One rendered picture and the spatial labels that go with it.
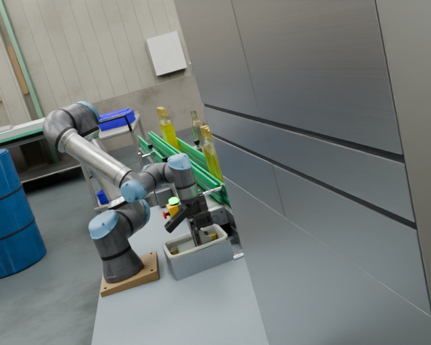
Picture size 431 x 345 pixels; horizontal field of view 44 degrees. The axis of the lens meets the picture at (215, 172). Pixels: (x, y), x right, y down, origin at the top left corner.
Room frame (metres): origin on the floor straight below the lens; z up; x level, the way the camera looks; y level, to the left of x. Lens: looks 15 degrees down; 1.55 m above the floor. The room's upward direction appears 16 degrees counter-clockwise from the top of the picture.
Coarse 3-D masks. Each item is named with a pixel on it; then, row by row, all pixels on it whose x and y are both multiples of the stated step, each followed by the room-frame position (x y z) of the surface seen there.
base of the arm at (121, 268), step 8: (128, 248) 1.84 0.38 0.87; (112, 256) 1.81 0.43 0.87; (120, 256) 1.82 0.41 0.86; (128, 256) 1.83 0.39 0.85; (136, 256) 1.86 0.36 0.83; (104, 264) 1.83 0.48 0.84; (112, 264) 1.81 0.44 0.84; (120, 264) 1.81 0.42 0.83; (128, 264) 1.81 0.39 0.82; (136, 264) 1.84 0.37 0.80; (104, 272) 1.83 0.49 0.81; (112, 272) 1.82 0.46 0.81; (120, 272) 1.80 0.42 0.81; (128, 272) 1.80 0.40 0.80; (136, 272) 1.81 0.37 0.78; (112, 280) 1.80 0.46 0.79; (120, 280) 1.79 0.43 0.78
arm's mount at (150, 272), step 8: (144, 256) 1.97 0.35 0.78; (152, 256) 1.94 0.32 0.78; (144, 264) 1.88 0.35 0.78; (152, 264) 1.85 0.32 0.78; (144, 272) 1.80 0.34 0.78; (152, 272) 1.77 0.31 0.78; (104, 280) 1.86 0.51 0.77; (128, 280) 1.78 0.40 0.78; (136, 280) 1.77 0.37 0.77; (144, 280) 1.77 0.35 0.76; (152, 280) 1.77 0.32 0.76; (104, 288) 1.78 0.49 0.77; (112, 288) 1.76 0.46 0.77; (120, 288) 1.77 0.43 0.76; (128, 288) 1.77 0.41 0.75
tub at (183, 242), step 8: (216, 224) 1.92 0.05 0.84; (208, 232) 1.92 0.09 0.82; (216, 232) 1.91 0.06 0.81; (224, 232) 1.81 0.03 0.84; (168, 240) 1.89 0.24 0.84; (176, 240) 1.89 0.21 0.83; (184, 240) 1.90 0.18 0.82; (192, 240) 1.90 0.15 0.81; (216, 240) 1.76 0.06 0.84; (168, 248) 1.88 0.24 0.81; (184, 248) 1.89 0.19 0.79; (192, 248) 1.75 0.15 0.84; (200, 248) 1.75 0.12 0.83; (168, 256) 1.74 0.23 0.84; (176, 256) 1.73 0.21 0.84
